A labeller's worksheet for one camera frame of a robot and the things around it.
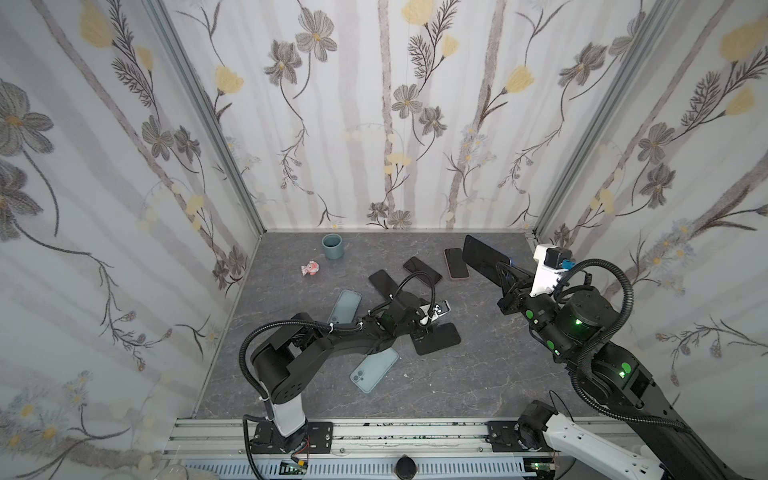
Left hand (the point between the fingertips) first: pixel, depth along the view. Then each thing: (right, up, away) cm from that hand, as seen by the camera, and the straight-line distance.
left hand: (428, 303), depth 88 cm
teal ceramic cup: (-32, +19, +21) cm, 43 cm away
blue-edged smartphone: (-15, +6, +18) cm, 24 cm away
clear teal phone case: (-27, -3, +11) cm, 29 cm away
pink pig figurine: (-40, +10, +17) cm, 44 cm away
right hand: (+11, +12, -31) cm, 35 cm away
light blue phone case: (-17, -19, -2) cm, 25 cm away
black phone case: (+4, -11, +4) cm, 13 cm away
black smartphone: (-1, +11, +26) cm, 28 cm away
